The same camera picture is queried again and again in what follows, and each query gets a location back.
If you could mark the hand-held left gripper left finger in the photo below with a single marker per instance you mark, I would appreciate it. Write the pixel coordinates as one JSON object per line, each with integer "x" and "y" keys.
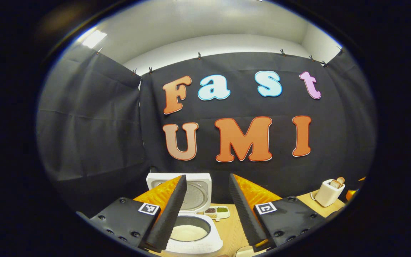
{"x": 168, "y": 214}

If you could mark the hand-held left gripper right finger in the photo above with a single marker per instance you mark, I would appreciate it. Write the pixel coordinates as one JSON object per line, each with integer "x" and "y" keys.
{"x": 244, "y": 214}

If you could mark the white rice layer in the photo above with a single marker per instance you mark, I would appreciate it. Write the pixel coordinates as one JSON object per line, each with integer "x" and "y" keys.
{"x": 189, "y": 232}

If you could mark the white rice cooker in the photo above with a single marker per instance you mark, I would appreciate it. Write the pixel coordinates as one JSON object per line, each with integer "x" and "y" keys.
{"x": 196, "y": 196}

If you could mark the toasted bread slice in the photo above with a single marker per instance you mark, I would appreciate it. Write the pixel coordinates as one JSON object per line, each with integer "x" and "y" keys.
{"x": 341, "y": 180}
{"x": 335, "y": 184}

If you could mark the white divided bean dish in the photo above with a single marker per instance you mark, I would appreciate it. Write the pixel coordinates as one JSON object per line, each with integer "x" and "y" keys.
{"x": 222, "y": 211}

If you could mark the white toaster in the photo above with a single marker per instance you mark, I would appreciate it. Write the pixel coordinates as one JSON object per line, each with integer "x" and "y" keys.
{"x": 328, "y": 195}

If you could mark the ceiling light panel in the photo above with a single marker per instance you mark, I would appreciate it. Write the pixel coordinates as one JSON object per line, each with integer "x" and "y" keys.
{"x": 94, "y": 38}

